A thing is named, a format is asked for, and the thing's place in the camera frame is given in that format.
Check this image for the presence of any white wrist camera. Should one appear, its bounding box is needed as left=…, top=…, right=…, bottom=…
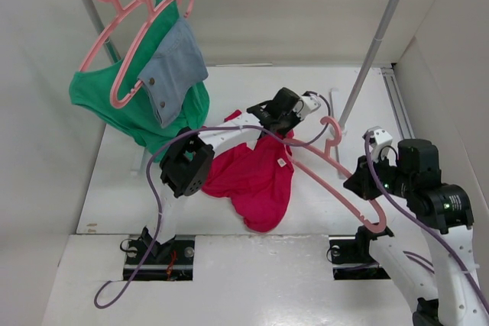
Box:
left=363, top=126, right=393, bottom=162
left=297, top=92, right=321, bottom=120

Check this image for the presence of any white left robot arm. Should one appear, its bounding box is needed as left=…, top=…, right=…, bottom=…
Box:
left=140, top=87, right=321, bottom=263

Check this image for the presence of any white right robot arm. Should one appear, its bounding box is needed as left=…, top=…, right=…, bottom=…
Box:
left=344, top=133, right=488, bottom=325

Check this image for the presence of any blue denim garment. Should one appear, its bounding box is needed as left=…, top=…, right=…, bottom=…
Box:
left=138, top=17, right=209, bottom=128

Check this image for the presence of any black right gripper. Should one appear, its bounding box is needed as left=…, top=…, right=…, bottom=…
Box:
left=342, top=150, right=414, bottom=199

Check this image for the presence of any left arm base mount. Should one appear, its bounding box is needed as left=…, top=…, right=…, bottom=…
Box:
left=119, top=236, right=196, bottom=282

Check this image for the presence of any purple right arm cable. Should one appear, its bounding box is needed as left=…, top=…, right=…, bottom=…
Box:
left=363, top=133, right=489, bottom=304

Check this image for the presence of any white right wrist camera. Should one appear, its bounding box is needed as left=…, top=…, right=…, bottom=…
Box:
left=363, top=126, right=393, bottom=162

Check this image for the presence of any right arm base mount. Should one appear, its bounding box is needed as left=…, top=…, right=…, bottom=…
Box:
left=326, top=235, right=390, bottom=281

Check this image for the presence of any green t shirt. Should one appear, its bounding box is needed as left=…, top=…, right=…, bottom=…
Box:
left=69, top=3, right=210, bottom=153

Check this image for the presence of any pink hanger with clothes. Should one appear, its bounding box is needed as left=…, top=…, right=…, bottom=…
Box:
left=110, top=0, right=196, bottom=108

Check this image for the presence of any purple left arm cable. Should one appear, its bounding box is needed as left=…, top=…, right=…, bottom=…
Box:
left=93, top=91, right=333, bottom=309

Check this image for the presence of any red t shirt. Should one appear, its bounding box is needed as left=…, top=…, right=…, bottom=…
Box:
left=202, top=134, right=294, bottom=233

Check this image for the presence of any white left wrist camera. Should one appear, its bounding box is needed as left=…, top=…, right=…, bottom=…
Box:
left=297, top=92, right=321, bottom=120

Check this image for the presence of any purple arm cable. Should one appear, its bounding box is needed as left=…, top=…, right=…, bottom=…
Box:
left=93, top=91, right=333, bottom=309
left=363, top=133, right=489, bottom=304

